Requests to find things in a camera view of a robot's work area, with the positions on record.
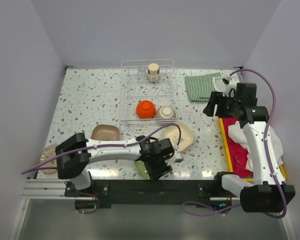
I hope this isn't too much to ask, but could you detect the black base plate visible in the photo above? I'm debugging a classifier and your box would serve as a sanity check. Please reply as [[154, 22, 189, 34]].
[[64, 179, 237, 214]]

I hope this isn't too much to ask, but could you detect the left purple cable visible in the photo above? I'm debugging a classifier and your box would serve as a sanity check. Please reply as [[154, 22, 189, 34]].
[[21, 124, 183, 214]]

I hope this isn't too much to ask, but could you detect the cream steel-lined cup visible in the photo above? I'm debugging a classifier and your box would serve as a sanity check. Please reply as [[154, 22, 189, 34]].
[[147, 63, 161, 83]]

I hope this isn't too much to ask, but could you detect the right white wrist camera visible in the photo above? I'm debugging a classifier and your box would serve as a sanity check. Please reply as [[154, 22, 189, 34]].
[[222, 75, 239, 97]]

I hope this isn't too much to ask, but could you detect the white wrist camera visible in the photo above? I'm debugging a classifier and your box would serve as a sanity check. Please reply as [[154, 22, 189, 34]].
[[171, 150, 184, 163], [222, 75, 239, 97]]

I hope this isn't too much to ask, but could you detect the patterned round bowl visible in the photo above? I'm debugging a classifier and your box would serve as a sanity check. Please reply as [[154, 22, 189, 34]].
[[154, 105, 176, 119]]

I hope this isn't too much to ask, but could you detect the orange round bowl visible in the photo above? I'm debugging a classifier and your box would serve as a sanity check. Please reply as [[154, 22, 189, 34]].
[[135, 100, 156, 119]]

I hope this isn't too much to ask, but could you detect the white towel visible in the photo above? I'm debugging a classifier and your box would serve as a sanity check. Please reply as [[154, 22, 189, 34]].
[[228, 121, 284, 172]]

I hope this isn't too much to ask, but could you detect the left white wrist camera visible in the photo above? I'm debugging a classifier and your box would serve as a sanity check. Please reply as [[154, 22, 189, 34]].
[[171, 150, 184, 163]]

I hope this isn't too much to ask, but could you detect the cream square panda plate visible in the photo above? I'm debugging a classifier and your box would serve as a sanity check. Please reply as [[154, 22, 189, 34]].
[[162, 122, 195, 152]]

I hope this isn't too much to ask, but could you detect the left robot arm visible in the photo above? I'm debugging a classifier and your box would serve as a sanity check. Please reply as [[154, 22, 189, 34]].
[[55, 133, 177, 196]]

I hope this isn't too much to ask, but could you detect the magenta cloth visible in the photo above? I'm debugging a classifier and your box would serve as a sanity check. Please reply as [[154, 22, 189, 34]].
[[219, 117, 253, 179]]

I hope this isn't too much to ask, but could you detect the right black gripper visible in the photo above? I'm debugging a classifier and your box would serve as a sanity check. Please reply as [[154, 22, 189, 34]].
[[203, 91, 241, 119]]

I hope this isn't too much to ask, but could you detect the green square panda plate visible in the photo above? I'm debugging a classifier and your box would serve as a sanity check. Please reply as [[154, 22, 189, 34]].
[[134, 160, 150, 180]]

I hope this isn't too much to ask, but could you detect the yellow plastic bin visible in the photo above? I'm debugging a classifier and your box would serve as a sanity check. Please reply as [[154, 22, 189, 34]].
[[217, 117, 288, 183]]

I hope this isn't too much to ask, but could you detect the green striped cloth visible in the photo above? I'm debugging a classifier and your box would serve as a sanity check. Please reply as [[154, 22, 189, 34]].
[[185, 72, 222, 103]]

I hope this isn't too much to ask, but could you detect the brown square panda plate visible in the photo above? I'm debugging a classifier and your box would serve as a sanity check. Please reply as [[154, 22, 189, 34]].
[[90, 124, 120, 141]]

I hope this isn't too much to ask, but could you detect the white wire dish rack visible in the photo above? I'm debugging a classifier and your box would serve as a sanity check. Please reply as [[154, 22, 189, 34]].
[[119, 59, 181, 128]]

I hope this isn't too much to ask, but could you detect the clear glass cup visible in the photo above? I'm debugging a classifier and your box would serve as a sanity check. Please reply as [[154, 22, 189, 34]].
[[136, 65, 147, 81]]

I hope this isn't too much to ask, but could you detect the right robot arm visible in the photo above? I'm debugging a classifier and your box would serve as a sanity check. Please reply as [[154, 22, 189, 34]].
[[203, 83, 296, 219]]

